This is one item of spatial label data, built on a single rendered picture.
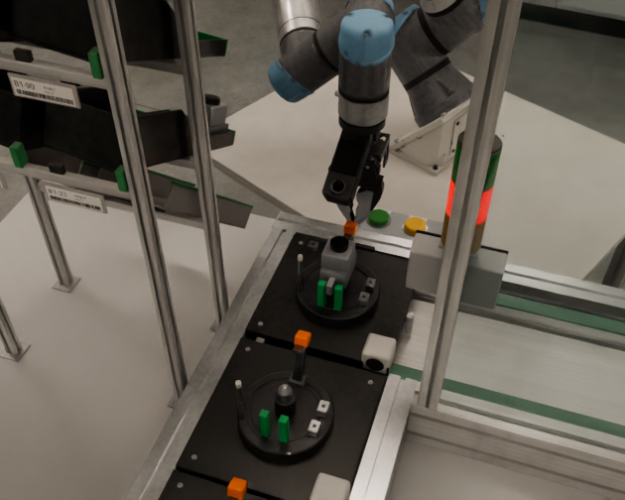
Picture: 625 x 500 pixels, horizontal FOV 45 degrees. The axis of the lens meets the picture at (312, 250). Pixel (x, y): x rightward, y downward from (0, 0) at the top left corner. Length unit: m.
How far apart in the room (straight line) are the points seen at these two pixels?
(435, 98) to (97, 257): 0.78
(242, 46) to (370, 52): 2.89
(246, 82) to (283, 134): 1.84
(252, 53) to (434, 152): 2.29
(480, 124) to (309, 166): 0.94
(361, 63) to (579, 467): 0.66
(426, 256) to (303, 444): 0.32
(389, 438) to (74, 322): 0.63
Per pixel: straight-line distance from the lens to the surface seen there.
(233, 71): 3.72
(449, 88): 1.67
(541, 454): 1.19
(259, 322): 1.23
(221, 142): 1.19
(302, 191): 1.64
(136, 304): 1.44
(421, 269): 0.98
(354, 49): 1.05
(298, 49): 1.21
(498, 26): 0.75
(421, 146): 1.69
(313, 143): 1.78
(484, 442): 1.20
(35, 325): 1.46
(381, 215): 1.41
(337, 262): 1.17
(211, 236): 1.20
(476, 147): 0.82
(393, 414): 1.15
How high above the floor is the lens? 1.91
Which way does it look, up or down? 44 degrees down
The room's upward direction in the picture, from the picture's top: straight up
